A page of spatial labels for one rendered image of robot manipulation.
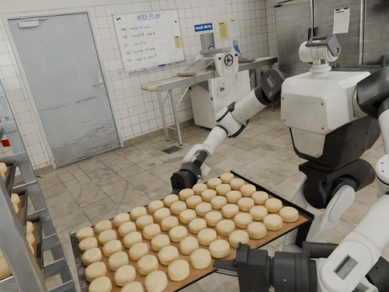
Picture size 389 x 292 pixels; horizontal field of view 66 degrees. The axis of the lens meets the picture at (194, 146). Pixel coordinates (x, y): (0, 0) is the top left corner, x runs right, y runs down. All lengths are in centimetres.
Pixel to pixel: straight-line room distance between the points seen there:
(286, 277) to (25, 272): 48
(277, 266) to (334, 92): 53
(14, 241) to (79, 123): 425
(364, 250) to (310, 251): 11
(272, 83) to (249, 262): 72
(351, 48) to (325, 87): 370
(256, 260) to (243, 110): 75
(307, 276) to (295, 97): 58
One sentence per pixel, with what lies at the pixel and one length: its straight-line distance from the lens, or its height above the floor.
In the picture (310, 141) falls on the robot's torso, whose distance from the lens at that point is 107.
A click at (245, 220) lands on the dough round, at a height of 98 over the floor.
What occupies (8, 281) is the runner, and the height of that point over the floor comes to 115.
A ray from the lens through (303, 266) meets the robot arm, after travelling 69.
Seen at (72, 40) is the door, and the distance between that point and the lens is 470.
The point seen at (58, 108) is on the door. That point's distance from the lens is 465.
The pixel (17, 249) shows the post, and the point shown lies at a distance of 53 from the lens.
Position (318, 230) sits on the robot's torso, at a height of 78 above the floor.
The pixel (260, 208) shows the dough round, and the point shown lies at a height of 98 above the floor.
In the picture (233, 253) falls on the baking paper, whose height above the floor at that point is 96.
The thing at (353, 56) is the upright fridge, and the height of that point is 92.
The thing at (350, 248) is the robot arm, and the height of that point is 104.
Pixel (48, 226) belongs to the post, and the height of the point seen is 101.
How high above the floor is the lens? 146
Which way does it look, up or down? 20 degrees down
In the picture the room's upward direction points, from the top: 9 degrees counter-clockwise
